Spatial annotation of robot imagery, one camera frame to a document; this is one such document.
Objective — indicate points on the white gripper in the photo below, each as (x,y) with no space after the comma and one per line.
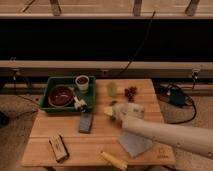
(119,111)

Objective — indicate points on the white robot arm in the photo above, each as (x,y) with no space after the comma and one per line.
(139,135)

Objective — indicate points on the green plastic cup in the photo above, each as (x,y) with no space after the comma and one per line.
(112,89)

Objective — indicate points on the white paper cup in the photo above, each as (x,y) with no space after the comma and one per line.
(82,82)

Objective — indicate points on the red grape bunch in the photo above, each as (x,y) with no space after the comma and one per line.
(130,93)

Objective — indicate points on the grey blue cloth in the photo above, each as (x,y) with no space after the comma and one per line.
(134,144)

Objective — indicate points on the blue sponge block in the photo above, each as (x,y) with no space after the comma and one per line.
(85,124)

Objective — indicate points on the white toy faucet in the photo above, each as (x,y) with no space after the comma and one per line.
(79,104)

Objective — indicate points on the blue power adapter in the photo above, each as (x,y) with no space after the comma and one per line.
(177,97)

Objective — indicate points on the green plastic tray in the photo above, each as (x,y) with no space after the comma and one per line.
(89,97)

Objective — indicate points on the dark red bowl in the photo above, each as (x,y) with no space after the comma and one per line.
(60,96)

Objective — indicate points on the brown wooden box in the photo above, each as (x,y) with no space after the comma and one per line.
(59,149)

